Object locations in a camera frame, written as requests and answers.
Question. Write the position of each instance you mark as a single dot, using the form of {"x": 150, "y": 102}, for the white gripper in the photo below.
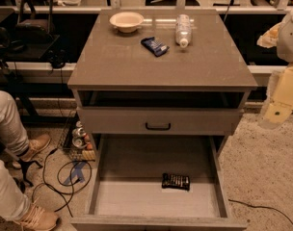
{"x": 290, "y": 40}

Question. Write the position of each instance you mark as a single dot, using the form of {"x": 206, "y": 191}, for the dark rxbar chocolate bar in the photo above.
{"x": 174, "y": 181}

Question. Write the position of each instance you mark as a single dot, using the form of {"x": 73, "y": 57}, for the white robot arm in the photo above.
{"x": 281, "y": 37}

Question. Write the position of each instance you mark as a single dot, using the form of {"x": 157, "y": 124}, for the grey drawer cabinet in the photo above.
{"x": 115, "y": 70}

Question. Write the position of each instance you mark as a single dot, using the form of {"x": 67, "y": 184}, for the open grey bottom drawer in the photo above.
{"x": 126, "y": 190}

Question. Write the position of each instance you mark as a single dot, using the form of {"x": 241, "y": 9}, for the closed grey drawer front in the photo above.
{"x": 214, "y": 122}

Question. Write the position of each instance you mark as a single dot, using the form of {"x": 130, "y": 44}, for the clear plastic water bottle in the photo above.
{"x": 183, "y": 30}

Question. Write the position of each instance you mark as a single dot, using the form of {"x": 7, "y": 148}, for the blue snack packet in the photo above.
{"x": 157, "y": 48}

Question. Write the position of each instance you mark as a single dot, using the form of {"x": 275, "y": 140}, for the white bowl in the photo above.
{"x": 126, "y": 22}

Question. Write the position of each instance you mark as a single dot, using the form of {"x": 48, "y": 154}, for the black headphones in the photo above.
{"x": 57, "y": 59}

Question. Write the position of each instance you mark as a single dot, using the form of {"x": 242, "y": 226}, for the tan upper shoe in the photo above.
{"x": 35, "y": 146}

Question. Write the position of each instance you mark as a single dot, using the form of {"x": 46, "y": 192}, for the tan shoe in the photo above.
{"x": 38, "y": 219}
{"x": 35, "y": 146}

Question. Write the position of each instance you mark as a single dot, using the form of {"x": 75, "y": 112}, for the tan lower shoe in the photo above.
{"x": 38, "y": 219}

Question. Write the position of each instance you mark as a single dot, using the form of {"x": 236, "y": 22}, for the black bag on shelf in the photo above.
{"x": 31, "y": 28}

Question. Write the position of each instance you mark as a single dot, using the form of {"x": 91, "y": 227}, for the person's upper leg beige trousers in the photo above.
{"x": 12, "y": 132}

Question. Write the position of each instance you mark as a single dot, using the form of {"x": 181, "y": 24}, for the person's leg beige trousers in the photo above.
{"x": 14, "y": 204}
{"x": 12, "y": 132}

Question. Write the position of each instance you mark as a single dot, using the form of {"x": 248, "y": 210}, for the person's lower leg beige trousers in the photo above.
{"x": 14, "y": 204}

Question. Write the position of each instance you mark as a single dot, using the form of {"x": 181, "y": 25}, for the black drawer handle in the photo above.
{"x": 158, "y": 127}

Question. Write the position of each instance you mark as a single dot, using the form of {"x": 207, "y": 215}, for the wire basket with cans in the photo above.
{"x": 75, "y": 142}

